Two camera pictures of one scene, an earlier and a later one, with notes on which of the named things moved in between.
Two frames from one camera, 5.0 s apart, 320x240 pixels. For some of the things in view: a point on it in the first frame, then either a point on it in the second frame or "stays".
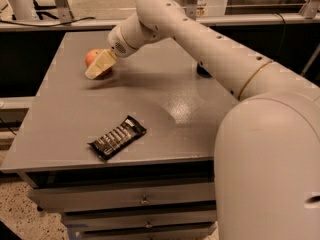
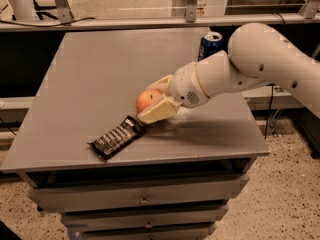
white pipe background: [21, 5] stays
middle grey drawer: [139, 218] stays
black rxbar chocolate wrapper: [114, 140] stays
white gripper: [117, 43] -> [185, 85]
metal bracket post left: [62, 4] stays
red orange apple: [91, 54] -> [145, 97]
